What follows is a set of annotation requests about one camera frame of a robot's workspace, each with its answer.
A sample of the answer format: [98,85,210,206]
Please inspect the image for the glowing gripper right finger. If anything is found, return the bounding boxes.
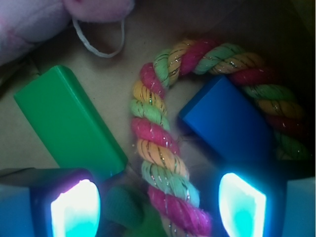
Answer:
[218,161,316,237]

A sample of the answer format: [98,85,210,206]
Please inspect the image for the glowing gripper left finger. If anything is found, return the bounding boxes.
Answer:
[0,168,101,237]

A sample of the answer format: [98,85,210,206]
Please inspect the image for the multicolored twisted rope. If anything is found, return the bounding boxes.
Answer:
[130,39,312,237]

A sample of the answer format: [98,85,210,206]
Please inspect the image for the green rectangular block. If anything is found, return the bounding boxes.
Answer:
[14,65,127,180]

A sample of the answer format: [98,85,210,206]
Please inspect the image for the blue rectangular block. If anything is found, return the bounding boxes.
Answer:
[179,76,275,161]

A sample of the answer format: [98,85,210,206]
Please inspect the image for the green plush toy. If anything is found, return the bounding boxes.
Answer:
[103,185,166,237]

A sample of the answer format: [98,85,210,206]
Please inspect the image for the brown paper bag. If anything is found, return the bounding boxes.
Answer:
[0,0,316,237]

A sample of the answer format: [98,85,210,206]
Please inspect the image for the pink plush bunny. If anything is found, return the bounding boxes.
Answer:
[0,0,135,65]

